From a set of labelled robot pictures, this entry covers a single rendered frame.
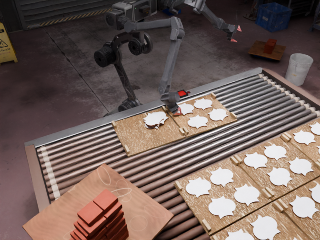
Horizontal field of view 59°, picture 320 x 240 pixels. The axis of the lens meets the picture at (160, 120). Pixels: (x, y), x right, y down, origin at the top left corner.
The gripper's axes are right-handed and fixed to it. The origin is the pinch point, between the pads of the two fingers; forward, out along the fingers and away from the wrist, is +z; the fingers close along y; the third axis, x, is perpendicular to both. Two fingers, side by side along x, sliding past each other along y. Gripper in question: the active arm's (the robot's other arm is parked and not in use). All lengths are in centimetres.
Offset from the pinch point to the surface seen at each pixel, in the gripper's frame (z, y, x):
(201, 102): 12.6, 1.7, -16.9
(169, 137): -9.9, -22.0, 14.6
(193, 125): 1.1, -19.0, -1.9
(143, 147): -21.4, -22.8, 29.9
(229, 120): 17.8, -24.2, -22.2
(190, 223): -19, -81, 29
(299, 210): 11, -99, -16
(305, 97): 59, -27, -78
